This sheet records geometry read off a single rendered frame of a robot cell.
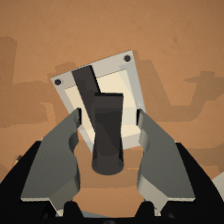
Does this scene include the grey metal mounting plate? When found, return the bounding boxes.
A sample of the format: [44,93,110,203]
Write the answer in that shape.
[50,50,146,153]

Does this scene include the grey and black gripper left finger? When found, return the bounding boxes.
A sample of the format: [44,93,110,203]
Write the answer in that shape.
[0,108,82,224]

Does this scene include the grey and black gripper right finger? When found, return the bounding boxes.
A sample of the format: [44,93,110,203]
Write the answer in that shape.
[136,109,224,224]

